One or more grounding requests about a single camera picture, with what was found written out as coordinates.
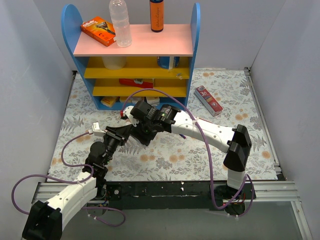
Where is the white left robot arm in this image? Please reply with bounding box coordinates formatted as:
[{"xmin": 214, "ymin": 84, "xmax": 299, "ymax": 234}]
[{"xmin": 22, "ymin": 122, "xmax": 133, "ymax": 240}]

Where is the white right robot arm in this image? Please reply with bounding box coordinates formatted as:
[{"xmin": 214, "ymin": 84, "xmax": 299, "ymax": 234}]
[{"xmin": 123, "ymin": 100, "xmax": 252, "ymax": 199}]

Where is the white orange soap box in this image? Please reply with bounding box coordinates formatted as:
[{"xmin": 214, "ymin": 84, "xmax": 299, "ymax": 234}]
[{"xmin": 130, "ymin": 97, "xmax": 145, "ymax": 105}]

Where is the yellow orange box on shelf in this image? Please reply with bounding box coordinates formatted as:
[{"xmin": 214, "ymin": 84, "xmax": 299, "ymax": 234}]
[{"xmin": 100, "ymin": 96, "xmax": 119, "ymax": 108}]

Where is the red box on shelf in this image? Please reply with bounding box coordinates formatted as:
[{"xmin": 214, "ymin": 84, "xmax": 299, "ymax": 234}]
[{"xmin": 118, "ymin": 78, "xmax": 155, "ymax": 89}]

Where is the blue and yellow shelf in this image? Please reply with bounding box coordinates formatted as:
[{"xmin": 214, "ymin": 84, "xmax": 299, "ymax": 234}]
[{"xmin": 61, "ymin": 3, "xmax": 201, "ymax": 110}]

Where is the white cup on shelf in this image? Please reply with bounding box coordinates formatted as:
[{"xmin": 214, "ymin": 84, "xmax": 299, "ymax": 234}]
[{"xmin": 102, "ymin": 56, "xmax": 127, "ymax": 70}]

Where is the red toothpaste box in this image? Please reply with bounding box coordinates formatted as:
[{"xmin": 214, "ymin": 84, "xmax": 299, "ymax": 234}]
[{"xmin": 194, "ymin": 85, "xmax": 223, "ymax": 117}]

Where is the blue white box on shelf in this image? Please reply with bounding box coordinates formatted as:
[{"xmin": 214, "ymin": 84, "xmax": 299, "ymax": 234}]
[{"xmin": 157, "ymin": 56, "xmax": 180, "ymax": 70}]

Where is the orange razor box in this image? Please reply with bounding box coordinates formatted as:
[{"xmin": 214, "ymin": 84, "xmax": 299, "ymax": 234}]
[{"xmin": 80, "ymin": 16, "xmax": 116, "ymax": 47}]

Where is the clear plastic bottle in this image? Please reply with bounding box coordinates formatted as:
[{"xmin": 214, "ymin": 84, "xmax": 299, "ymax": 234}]
[{"xmin": 109, "ymin": 0, "xmax": 132, "ymax": 48}]

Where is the orange cologne bottle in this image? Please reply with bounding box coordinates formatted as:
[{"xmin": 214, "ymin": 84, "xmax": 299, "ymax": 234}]
[{"xmin": 149, "ymin": 0, "xmax": 164, "ymax": 33}]

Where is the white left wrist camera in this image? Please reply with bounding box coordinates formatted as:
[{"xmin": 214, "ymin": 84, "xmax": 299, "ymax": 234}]
[{"xmin": 87, "ymin": 122, "xmax": 105, "ymax": 137}]

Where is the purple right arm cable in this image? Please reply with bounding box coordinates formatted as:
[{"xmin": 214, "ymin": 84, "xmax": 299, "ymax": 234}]
[{"xmin": 121, "ymin": 88, "xmax": 256, "ymax": 216}]

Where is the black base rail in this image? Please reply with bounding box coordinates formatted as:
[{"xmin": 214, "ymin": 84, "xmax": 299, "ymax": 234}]
[{"xmin": 99, "ymin": 179, "xmax": 248, "ymax": 211}]

